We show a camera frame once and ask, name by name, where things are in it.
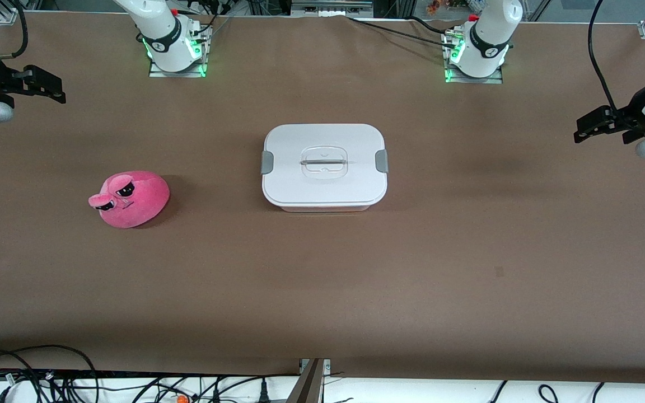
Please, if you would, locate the pink plush toy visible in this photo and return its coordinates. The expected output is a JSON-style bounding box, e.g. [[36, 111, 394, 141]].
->
[[88, 170, 171, 229]]

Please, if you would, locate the white box lid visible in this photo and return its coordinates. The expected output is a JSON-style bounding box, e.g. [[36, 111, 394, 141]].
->
[[260, 123, 389, 207]]

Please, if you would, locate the pink storage box base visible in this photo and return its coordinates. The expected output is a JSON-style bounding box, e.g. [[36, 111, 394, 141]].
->
[[278, 201, 373, 213]]

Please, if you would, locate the grey metal device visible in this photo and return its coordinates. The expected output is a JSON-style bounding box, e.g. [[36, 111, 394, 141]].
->
[[291, 0, 374, 17]]

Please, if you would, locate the aluminium profile beam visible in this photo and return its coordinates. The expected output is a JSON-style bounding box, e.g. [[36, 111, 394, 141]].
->
[[286, 358, 326, 403]]

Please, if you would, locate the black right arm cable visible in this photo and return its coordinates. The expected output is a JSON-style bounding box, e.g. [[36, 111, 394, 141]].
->
[[0, 0, 29, 60]]

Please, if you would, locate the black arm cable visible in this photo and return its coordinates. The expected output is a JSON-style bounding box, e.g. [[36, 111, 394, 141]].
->
[[0, 0, 29, 60], [588, 0, 621, 113]]

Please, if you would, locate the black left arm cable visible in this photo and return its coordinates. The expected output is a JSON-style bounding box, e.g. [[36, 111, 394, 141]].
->
[[588, 0, 621, 113]]

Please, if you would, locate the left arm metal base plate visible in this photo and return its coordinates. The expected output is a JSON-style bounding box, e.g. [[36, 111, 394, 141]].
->
[[444, 31, 504, 85]]

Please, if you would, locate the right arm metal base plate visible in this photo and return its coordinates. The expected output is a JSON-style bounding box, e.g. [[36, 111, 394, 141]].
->
[[148, 25, 210, 78]]

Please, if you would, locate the short black table cable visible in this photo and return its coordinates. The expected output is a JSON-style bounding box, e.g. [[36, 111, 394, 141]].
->
[[405, 16, 451, 33]]

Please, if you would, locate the long black table cable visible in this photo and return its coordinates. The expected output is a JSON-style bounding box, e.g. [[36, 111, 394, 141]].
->
[[348, 16, 457, 45]]

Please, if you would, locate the large looping black cable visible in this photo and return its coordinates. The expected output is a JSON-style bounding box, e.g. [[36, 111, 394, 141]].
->
[[0, 345, 100, 403]]

